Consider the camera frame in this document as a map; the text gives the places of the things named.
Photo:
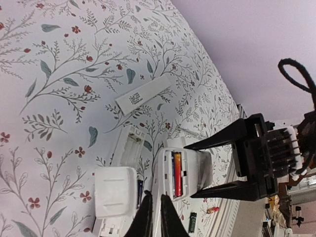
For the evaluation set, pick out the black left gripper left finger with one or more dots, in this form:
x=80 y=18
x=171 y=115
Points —
x=142 y=224

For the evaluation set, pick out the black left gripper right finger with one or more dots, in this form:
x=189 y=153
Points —
x=171 y=225

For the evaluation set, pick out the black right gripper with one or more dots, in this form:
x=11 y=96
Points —
x=251 y=158

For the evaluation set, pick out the black battery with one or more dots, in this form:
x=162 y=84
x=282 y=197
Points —
x=140 y=185
x=192 y=222

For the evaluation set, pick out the white battery compartment cover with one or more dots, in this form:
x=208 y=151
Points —
x=115 y=191

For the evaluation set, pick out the white battery holder box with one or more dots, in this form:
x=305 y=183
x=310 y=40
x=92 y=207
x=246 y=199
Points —
x=128 y=149

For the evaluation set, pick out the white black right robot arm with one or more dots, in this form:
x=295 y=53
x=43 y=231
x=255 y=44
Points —
x=305 y=124

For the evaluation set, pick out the red orange battery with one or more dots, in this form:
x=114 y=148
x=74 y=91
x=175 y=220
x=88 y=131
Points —
x=177 y=174

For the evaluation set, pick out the purple blue battery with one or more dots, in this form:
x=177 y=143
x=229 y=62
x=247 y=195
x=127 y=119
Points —
x=173 y=173

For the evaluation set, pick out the background lab clutter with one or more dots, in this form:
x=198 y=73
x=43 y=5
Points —
x=292 y=212

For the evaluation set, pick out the white plastic strip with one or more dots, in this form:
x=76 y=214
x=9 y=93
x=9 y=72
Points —
x=132 y=100

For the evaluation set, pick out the floral patterned table mat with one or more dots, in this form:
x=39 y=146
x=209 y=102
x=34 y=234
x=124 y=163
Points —
x=62 y=65

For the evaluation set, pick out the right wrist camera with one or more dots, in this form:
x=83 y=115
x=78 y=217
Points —
x=284 y=151

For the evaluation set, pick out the aluminium front rail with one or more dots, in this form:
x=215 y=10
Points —
x=223 y=222

